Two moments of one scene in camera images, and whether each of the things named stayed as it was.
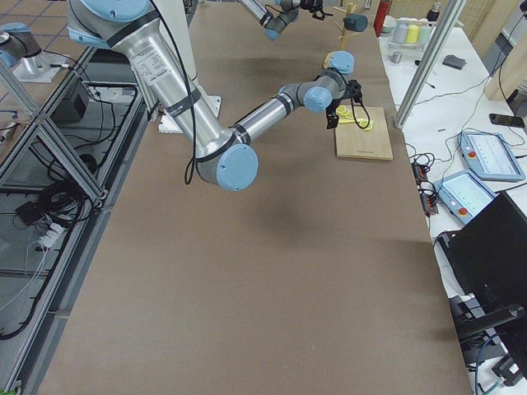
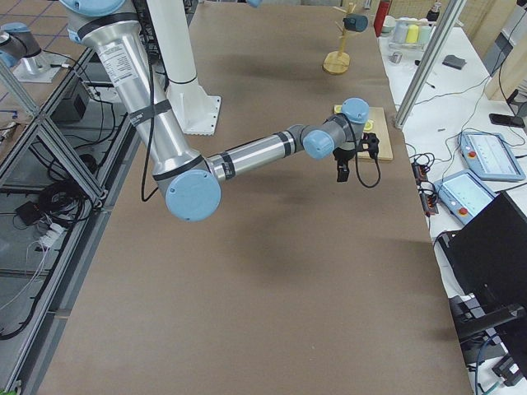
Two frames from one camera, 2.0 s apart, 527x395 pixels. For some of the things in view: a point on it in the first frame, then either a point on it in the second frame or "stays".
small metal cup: [396, 58] stays
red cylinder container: [382, 11] stays
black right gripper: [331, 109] to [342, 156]
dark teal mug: [356, 22] stays
